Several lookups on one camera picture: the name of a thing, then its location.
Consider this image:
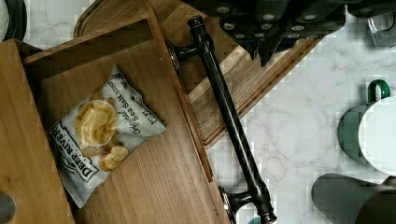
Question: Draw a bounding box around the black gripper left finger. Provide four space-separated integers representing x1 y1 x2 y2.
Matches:
183 0 290 62

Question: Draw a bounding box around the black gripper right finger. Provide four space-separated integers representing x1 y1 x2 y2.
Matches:
264 0 346 63

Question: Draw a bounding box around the wooden cutting board tray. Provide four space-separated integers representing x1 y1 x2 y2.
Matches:
74 0 319 147

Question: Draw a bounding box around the green white enamel mug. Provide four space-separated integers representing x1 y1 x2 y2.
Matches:
337 79 396 175

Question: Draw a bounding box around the grey metal cup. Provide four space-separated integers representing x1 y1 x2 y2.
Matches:
311 173 396 224

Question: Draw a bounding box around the Deep River chips bag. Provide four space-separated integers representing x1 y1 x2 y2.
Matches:
48 67 166 208

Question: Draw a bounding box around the wooden organizer cabinet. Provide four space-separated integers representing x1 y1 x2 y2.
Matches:
0 39 75 224

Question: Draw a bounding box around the black metal drawer handle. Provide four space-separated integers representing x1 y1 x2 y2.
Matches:
176 16 277 224

